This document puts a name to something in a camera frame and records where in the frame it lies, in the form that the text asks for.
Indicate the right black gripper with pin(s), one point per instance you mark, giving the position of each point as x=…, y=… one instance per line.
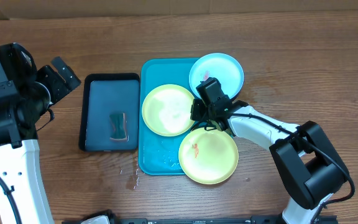
x=199, y=111

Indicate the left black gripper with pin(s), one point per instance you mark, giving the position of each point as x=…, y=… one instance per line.
x=61, y=88

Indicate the yellow plate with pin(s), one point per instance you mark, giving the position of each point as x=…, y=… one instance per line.
x=166, y=110
x=208, y=157

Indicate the green sponge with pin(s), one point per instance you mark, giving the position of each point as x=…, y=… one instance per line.
x=118, y=123

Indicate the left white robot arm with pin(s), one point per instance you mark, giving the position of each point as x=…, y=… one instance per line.
x=26, y=93

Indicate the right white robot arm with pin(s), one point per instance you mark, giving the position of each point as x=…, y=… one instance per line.
x=313, y=173

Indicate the black water tray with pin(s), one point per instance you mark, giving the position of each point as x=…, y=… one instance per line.
x=105, y=94

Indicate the teal plastic tray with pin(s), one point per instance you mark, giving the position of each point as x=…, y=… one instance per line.
x=158, y=155

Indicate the light blue plate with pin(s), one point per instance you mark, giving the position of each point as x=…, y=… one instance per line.
x=221, y=66

